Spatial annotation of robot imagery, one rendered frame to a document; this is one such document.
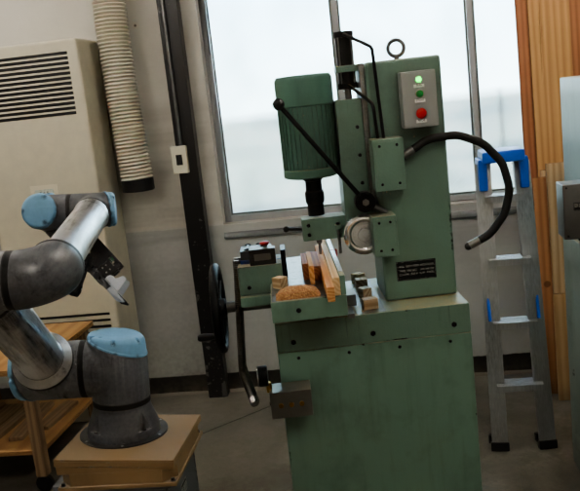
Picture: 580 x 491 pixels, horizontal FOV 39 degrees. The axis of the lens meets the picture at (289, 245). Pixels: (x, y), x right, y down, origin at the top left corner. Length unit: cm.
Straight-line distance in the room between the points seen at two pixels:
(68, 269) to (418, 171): 119
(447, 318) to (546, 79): 164
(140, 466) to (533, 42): 255
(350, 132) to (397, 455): 99
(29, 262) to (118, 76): 233
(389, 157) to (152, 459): 105
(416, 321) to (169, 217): 192
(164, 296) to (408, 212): 195
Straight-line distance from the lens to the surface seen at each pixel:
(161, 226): 405
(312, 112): 242
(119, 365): 212
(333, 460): 254
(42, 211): 215
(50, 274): 161
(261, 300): 244
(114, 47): 387
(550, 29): 380
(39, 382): 211
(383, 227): 235
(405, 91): 236
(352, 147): 245
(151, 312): 417
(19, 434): 360
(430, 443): 255
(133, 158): 385
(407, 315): 240
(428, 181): 245
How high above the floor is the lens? 145
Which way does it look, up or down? 11 degrees down
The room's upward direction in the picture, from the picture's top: 6 degrees counter-clockwise
